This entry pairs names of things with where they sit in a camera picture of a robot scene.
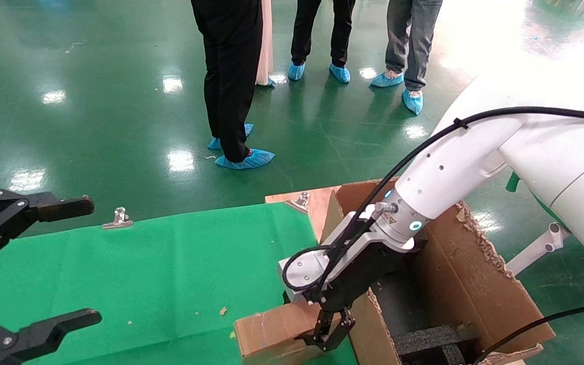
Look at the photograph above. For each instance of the small brown cardboard box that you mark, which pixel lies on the small brown cardboard box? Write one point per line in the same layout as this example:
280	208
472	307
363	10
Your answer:
266	334

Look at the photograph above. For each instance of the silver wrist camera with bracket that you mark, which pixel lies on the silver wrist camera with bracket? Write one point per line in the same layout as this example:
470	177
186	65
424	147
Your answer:
307	268

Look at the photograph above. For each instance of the large open brown carton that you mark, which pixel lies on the large open brown carton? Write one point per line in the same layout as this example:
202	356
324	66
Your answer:
474	284

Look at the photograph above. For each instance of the person in black trousers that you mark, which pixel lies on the person in black trousers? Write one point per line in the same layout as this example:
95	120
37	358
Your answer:
304	30
231	76

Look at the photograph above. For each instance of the large green table cloth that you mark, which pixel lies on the large green table cloth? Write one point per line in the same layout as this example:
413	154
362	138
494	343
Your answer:
170	274

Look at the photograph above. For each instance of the silver metal binder clip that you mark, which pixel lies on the silver metal binder clip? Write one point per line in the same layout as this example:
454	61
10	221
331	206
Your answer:
299	202
118	222

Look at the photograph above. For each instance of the white metal table leg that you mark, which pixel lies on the white metal table leg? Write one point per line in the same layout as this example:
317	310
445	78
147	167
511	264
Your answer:
535	251

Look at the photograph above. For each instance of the long black foam insert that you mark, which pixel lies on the long black foam insert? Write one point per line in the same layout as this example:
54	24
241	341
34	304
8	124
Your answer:
424	342

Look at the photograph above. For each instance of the person in pale trousers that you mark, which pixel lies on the person in pale trousers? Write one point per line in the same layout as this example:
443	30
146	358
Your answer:
266	45

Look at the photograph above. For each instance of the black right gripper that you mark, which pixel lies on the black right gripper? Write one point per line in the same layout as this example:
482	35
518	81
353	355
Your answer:
358	274

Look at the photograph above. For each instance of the person in grey jeans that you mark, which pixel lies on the person in grey jeans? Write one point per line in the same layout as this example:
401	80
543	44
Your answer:
418	40

